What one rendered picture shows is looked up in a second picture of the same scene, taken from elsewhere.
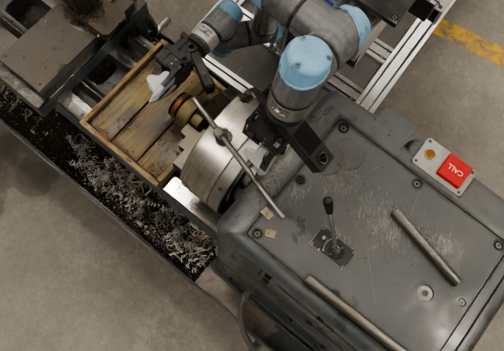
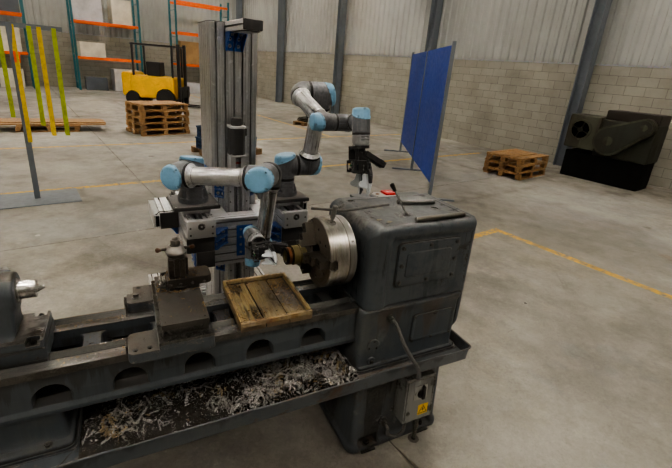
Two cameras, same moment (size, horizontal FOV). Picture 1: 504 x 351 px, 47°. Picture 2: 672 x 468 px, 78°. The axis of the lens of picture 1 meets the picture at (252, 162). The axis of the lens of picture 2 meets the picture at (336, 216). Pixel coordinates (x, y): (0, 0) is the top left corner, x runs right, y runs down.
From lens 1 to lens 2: 1.66 m
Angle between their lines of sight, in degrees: 62
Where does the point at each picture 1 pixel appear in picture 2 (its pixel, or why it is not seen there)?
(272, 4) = (329, 119)
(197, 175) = (339, 245)
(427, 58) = not seen: hidden behind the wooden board
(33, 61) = (184, 313)
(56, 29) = (174, 298)
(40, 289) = not seen: outside the picture
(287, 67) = (362, 111)
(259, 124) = (358, 160)
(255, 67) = not seen: hidden behind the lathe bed
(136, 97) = (246, 303)
